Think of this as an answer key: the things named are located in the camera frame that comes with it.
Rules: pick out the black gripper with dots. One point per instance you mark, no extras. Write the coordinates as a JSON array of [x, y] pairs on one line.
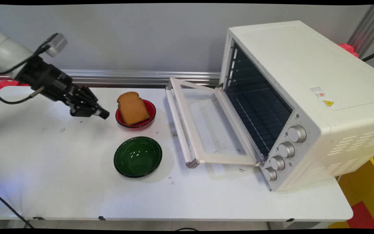
[[45, 79]]

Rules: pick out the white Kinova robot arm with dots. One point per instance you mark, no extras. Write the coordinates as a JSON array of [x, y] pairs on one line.
[[3, 52]]

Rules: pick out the brown toast slice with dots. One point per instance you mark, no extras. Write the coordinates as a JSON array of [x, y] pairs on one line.
[[132, 109]]

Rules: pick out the red bowl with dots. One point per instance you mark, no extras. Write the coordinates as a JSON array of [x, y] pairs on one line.
[[149, 109]]

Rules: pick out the green bowl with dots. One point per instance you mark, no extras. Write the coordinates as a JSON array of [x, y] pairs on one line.
[[137, 157]]

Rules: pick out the silver oven knob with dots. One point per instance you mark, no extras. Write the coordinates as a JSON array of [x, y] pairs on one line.
[[277, 162], [297, 133], [286, 149], [270, 174]]

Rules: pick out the white toaster oven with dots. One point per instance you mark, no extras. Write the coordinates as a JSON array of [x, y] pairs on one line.
[[304, 65]]

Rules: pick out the white label sticker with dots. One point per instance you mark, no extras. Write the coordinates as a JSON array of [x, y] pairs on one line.
[[316, 88]]

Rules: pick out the yellow warning sticker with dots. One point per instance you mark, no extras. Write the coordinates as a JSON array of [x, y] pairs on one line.
[[328, 103]]

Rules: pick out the yellow foam floor mat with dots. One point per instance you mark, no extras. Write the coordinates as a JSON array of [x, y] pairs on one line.
[[362, 185]]

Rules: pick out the slanted aluminium profile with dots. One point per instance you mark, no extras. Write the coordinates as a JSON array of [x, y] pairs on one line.
[[368, 29]]

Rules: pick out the red foam floor mat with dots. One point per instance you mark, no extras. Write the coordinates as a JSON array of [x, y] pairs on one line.
[[364, 216]]

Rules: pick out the horizontal aluminium rail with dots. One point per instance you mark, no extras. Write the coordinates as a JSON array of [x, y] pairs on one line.
[[141, 77]]

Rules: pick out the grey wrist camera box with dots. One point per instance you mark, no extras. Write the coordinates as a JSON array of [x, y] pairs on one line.
[[57, 45]]

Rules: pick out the red plastic bracket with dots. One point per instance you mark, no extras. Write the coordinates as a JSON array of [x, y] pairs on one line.
[[349, 49], [2, 85]]

